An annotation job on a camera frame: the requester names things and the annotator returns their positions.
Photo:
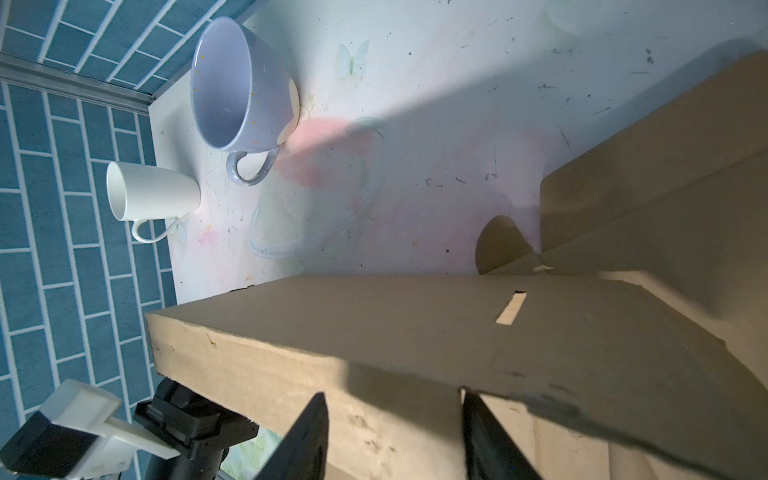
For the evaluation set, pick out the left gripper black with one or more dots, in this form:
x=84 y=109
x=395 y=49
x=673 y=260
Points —
x=200 y=430

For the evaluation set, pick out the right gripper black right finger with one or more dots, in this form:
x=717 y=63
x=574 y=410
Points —
x=490 y=451

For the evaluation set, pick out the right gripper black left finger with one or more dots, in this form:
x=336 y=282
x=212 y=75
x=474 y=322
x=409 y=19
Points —
x=302 y=453

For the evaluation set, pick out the brown cardboard box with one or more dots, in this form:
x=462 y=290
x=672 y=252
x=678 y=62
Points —
x=637 y=336

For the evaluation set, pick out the white ceramic mug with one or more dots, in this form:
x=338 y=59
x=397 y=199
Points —
x=140 y=193

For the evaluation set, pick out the lavender speckled ceramic cup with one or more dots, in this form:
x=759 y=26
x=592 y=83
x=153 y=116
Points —
x=244 y=101

